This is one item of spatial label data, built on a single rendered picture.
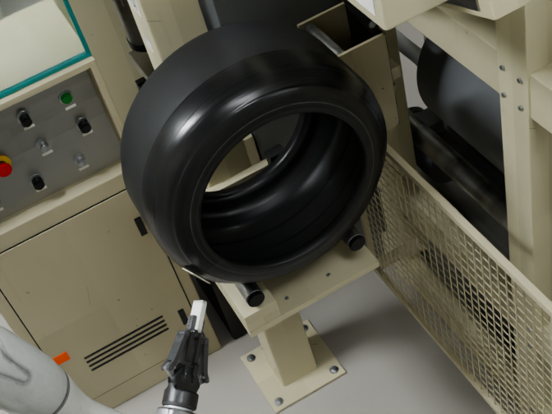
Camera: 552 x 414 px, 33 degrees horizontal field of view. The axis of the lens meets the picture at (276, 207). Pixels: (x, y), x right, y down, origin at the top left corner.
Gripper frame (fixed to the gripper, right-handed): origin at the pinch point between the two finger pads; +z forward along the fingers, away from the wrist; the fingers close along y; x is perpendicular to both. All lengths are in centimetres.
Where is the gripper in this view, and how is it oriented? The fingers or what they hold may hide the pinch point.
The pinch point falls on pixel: (197, 316)
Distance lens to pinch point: 206.2
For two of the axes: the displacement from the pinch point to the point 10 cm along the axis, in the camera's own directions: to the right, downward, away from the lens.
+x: 7.7, -0.9, -6.4
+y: 6.2, 3.6, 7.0
